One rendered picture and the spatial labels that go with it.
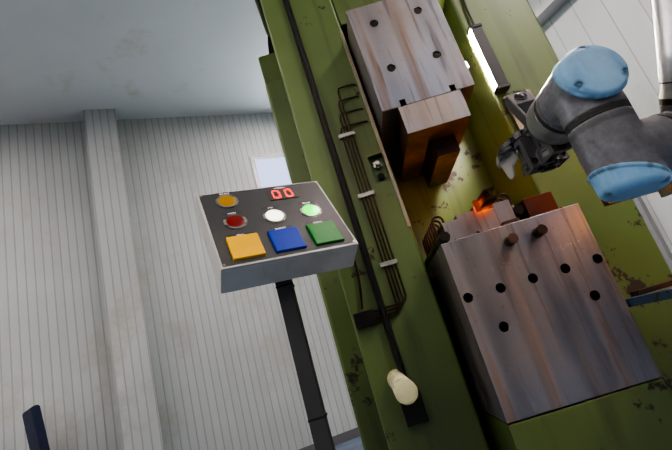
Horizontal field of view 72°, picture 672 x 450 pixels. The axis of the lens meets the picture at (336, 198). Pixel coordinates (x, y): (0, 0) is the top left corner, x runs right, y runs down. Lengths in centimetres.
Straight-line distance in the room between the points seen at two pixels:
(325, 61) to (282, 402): 373
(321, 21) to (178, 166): 374
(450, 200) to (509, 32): 64
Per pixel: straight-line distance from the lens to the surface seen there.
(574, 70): 74
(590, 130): 73
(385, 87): 150
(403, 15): 165
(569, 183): 162
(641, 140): 73
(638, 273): 162
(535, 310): 128
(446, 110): 147
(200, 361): 477
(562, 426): 130
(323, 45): 177
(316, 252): 111
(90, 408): 475
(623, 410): 134
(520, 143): 93
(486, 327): 125
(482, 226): 135
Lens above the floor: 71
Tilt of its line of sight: 19 degrees up
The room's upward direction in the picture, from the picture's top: 17 degrees counter-clockwise
